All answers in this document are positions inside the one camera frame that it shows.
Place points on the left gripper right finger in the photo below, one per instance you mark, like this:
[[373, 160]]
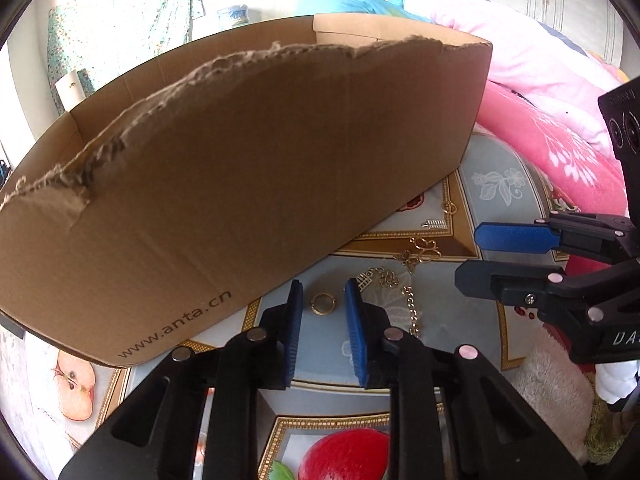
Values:
[[452, 414]]

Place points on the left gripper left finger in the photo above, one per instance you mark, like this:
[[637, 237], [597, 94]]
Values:
[[154, 433]]

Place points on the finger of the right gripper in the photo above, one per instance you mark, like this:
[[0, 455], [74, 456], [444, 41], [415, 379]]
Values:
[[509, 283], [513, 237]]

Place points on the small silver hair clip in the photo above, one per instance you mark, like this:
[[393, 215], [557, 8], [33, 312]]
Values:
[[434, 224]]

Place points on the gold butterfly brooch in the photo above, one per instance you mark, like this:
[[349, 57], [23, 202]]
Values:
[[422, 250]]

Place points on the white gloved hand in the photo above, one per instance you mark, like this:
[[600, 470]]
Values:
[[616, 381]]

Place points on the white fluffy towel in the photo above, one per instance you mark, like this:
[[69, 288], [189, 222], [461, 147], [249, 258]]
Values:
[[558, 392]]

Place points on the fruit pattern tablecloth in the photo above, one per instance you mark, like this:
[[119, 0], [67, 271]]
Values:
[[307, 427]]

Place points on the pink floral blanket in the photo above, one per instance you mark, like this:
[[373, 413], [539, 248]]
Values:
[[557, 79]]

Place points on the brown cardboard box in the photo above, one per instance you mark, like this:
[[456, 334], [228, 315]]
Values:
[[212, 174]]

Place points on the blue patterned quilt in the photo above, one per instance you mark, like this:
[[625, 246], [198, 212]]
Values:
[[393, 8]]

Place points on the water jug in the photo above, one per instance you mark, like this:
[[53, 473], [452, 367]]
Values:
[[238, 15]]

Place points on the green floral curtain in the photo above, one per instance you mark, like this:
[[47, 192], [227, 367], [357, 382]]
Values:
[[102, 39]]

